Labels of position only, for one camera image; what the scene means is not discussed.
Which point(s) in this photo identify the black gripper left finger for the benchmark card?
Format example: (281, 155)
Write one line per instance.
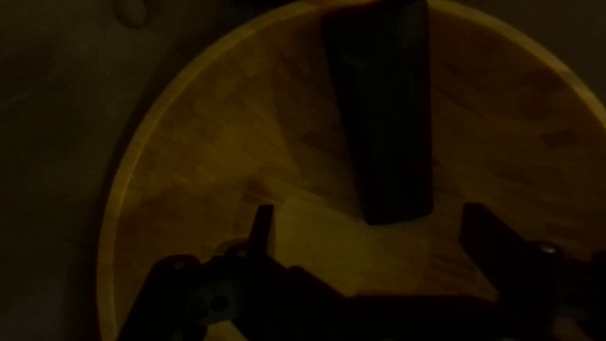
(209, 295)

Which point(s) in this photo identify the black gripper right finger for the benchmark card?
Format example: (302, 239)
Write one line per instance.
(550, 290)

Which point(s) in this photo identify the black remote control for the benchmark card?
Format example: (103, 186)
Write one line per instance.
(385, 114)

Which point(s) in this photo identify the round wooden bowl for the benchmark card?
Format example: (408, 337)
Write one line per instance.
(240, 144)

